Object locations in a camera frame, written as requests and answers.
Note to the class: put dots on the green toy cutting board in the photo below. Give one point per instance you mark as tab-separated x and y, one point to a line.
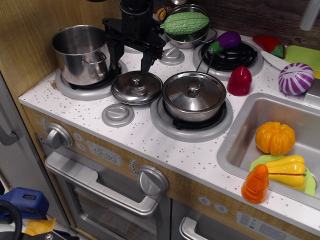
299	54

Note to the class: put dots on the small steel pan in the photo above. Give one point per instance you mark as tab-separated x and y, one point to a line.
192	116

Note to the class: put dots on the yellow toy at back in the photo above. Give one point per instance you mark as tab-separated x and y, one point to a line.
162	13

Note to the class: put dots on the stove burner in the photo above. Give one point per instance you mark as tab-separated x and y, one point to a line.
88	93
223	64
191	132

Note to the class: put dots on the silver counter knob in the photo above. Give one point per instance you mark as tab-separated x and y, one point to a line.
172	56
117	115

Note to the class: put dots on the back right stove burner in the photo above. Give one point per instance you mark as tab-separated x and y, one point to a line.
223	64

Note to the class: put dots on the orange toy pumpkin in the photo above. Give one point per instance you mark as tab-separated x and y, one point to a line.
275	138

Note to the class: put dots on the yellow paper scrap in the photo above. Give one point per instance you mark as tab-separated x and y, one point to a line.
39	226

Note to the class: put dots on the orange toy carrot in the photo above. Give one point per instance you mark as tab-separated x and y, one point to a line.
256	185

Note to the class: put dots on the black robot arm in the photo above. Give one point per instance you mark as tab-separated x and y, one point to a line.
139	10

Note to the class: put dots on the tall steel stock pot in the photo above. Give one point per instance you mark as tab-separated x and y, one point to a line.
82	54

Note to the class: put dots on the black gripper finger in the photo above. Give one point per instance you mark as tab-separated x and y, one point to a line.
148	59
116	49

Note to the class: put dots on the grey fridge door handle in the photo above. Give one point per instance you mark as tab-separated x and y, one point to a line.
9	124

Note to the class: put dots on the right oven dial knob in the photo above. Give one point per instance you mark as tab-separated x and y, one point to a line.
151	181

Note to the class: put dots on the steel pot lid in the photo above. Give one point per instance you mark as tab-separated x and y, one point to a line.
137	88

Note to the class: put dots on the right cabinet door handle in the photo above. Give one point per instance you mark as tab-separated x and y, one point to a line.
187	229

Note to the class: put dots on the front right stove burner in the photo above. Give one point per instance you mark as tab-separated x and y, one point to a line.
191	132

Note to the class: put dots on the front left stove burner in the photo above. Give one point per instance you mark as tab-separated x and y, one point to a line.
88	93

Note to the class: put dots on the steel bowl at back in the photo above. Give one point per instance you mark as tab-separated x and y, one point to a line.
190	41

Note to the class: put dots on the back silver counter knob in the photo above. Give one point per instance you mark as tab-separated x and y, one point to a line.
172	56

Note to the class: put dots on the light green toy plate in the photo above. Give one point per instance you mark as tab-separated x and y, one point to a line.
309	180

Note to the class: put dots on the steel lid on pan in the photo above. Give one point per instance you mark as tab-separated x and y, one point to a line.
194	93

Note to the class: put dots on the blue device on floor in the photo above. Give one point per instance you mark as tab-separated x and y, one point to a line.
31	204

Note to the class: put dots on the left oven dial knob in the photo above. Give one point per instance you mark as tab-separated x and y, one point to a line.
57	136

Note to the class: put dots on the silver toy sink basin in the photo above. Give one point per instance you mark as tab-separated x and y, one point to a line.
239	148

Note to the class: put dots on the oven dial knob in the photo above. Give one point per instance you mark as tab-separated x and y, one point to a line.
57	136
151	181

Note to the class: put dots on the front silver counter knob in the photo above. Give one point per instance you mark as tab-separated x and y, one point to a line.
117	115

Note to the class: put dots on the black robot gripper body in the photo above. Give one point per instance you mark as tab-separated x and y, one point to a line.
134	34

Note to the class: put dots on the purple white toy onion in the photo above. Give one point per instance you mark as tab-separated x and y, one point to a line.
296	78

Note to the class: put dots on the yellow toy banana bunch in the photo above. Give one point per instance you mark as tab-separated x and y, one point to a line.
288	170

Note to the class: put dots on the silver oven door handle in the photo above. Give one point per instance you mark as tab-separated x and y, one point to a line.
86	178

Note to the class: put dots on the green toy bitter gourd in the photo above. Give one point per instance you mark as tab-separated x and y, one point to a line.
184	23

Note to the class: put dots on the white toy knife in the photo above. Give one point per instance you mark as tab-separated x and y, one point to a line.
275	61

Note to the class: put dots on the red toy chili pepper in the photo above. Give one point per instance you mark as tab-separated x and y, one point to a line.
270	45

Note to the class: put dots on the purple toy eggplant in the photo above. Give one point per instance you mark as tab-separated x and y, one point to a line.
227	40

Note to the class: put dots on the red toy pepper half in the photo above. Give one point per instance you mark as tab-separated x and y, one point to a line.
240	82

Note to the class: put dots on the silver faucet pipe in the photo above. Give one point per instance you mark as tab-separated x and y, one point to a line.
310	15

